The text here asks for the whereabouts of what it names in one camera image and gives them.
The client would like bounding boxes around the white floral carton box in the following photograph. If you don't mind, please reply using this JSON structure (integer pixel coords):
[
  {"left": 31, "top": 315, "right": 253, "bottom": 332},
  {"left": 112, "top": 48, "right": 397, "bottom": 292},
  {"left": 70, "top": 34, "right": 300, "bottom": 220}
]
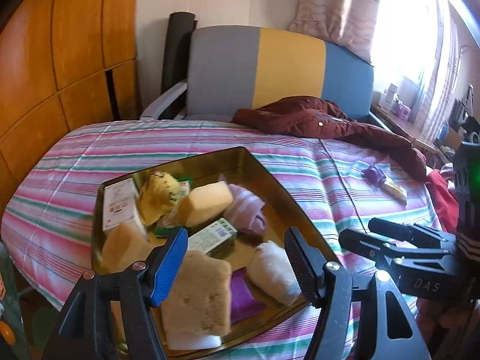
[{"left": 103, "top": 178, "right": 140, "bottom": 233}]

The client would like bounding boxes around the striped pink green tablecloth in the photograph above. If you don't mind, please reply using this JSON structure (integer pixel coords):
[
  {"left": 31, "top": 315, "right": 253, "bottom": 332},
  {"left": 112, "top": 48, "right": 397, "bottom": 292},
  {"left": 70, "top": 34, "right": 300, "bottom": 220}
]
[{"left": 0, "top": 119, "right": 440, "bottom": 360}]

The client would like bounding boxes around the pink patterned curtain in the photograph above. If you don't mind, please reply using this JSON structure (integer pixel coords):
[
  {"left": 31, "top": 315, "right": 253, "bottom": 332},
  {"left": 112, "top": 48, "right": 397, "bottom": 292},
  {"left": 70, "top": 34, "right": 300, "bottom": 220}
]
[{"left": 289, "top": 0, "right": 380, "bottom": 63}]

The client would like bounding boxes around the black rolled mat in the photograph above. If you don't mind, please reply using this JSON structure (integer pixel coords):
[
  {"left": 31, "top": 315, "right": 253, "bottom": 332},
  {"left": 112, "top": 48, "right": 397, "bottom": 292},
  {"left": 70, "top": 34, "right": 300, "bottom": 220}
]
[{"left": 160, "top": 10, "right": 199, "bottom": 121}]

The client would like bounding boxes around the grey yellow blue chair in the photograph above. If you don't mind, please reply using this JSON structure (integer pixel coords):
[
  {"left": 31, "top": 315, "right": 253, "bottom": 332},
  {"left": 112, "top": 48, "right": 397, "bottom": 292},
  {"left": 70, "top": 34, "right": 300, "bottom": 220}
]
[{"left": 141, "top": 25, "right": 383, "bottom": 127}]

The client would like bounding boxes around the pink striped rolled sock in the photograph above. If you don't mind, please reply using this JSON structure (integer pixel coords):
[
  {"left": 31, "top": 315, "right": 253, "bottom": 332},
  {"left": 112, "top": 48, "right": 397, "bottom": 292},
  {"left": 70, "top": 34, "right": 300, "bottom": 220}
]
[{"left": 223, "top": 184, "right": 267, "bottom": 236}]

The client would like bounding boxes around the green white medicine box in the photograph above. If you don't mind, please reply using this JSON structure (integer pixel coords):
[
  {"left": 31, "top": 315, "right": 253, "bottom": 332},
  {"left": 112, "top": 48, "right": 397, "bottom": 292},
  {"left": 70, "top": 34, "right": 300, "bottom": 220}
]
[{"left": 188, "top": 218, "right": 238, "bottom": 255}]

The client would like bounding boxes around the dark red jacket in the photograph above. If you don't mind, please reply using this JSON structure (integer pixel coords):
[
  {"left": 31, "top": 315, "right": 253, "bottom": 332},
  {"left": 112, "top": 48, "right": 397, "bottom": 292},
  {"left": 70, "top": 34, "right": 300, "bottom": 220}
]
[{"left": 232, "top": 96, "right": 426, "bottom": 181}]

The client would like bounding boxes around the dark yellow square sponge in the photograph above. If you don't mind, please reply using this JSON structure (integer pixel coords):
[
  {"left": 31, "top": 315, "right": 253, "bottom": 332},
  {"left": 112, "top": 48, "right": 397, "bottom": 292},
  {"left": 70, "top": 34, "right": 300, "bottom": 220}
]
[{"left": 160, "top": 250, "right": 232, "bottom": 336}]

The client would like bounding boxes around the white melamine sponge block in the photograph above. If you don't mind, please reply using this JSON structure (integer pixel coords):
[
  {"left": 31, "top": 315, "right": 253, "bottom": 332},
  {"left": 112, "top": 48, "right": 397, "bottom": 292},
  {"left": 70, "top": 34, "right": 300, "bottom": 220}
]
[{"left": 165, "top": 331, "right": 222, "bottom": 351}]

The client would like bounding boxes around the white sock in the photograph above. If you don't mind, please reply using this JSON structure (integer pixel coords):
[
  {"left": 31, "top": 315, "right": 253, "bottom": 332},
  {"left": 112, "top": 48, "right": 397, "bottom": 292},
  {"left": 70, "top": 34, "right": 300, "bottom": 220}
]
[{"left": 247, "top": 241, "right": 301, "bottom": 306}]

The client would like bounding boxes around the purple wrapped packet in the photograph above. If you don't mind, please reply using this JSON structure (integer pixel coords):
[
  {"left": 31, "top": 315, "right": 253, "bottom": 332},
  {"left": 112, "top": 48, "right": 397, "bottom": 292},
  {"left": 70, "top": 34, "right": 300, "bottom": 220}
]
[{"left": 362, "top": 165, "right": 386, "bottom": 188}]

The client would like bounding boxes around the gold square tray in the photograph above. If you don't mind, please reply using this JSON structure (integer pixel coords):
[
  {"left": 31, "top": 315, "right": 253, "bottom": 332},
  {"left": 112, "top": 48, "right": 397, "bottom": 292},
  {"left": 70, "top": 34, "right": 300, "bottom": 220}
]
[{"left": 91, "top": 146, "right": 341, "bottom": 359}]

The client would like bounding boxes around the cream sponge chunk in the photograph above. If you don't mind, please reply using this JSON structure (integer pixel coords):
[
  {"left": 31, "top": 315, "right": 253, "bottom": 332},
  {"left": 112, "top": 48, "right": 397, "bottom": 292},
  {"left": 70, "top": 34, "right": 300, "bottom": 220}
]
[{"left": 102, "top": 222, "right": 154, "bottom": 273}]

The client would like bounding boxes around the wooden side desk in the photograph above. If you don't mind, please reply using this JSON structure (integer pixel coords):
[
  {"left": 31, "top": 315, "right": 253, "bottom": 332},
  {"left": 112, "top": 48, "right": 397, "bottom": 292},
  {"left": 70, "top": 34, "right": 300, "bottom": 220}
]
[{"left": 371, "top": 104, "right": 449, "bottom": 163}]

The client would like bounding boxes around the yellow knitted scrubber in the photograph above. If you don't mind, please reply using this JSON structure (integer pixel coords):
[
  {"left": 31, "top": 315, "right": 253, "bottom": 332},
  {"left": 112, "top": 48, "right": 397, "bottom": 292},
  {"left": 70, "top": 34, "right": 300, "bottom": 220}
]
[{"left": 137, "top": 172, "right": 181, "bottom": 226}]

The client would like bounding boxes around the pale yellow sponge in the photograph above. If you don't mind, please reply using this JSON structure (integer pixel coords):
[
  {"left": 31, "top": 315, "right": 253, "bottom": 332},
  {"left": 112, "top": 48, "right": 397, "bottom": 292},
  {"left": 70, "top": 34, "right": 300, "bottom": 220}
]
[{"left": 176, "top": 181, "right": 233, "bottom": 228}]

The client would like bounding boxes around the orange wooden cabinet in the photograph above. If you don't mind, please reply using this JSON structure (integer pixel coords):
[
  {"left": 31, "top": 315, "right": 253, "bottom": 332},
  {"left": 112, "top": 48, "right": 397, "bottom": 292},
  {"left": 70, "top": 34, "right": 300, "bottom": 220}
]
[{"left": 0, "top": 0, "right": 141, "bottom": 218}]

